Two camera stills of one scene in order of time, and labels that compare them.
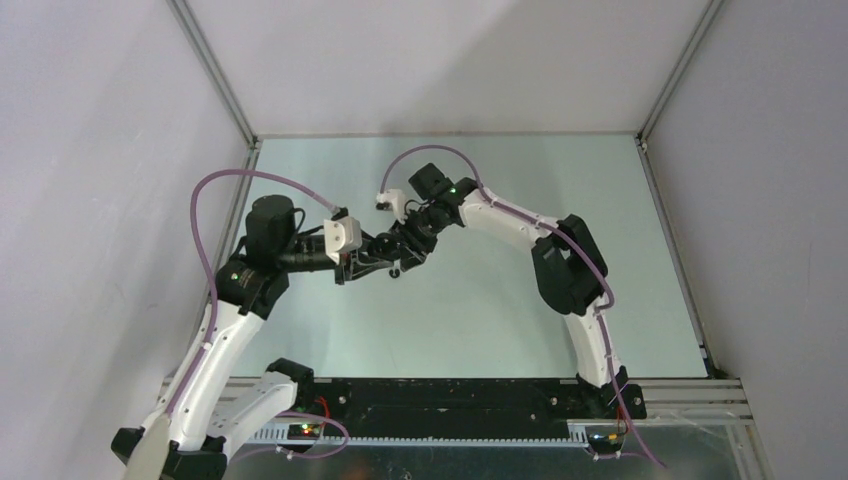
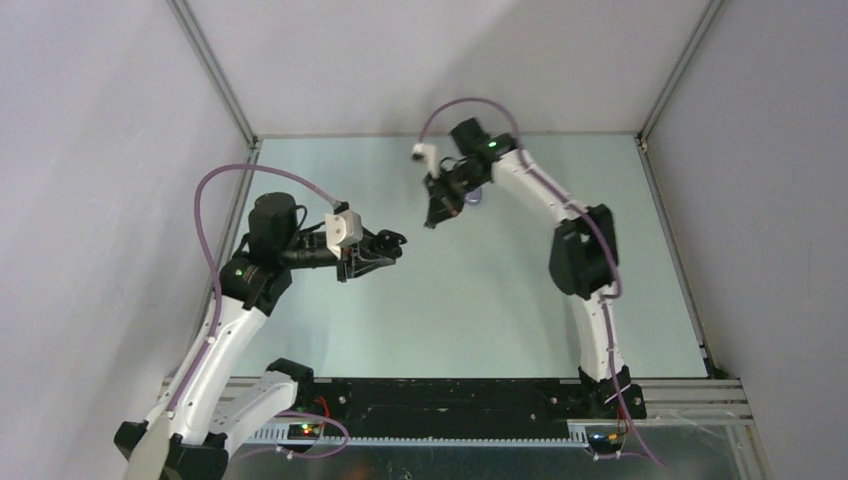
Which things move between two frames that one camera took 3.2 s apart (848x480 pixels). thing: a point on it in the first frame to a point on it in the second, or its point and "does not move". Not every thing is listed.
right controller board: x=604 y=438 does not move
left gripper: x=354 y=267 does not move
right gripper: x=411 y=247 to x=443 y=205
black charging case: x=381 y=247 does not move
